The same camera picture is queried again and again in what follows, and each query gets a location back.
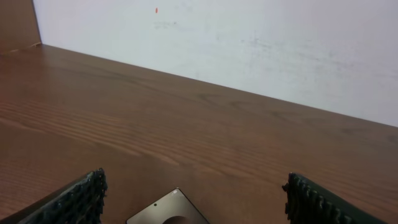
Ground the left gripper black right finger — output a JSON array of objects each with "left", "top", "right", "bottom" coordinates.
[{"left": 282, "top": 172, "right": 385, "bottom": 224}]

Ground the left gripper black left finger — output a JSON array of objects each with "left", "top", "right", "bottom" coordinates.
[{"left": 1, "top": 168, "right": 108, "bottom": 224}]

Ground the brown cardboard panel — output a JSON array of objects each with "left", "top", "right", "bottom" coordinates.
[{"left": 1, "top": 0, "right": 41, "bottom": 54}]

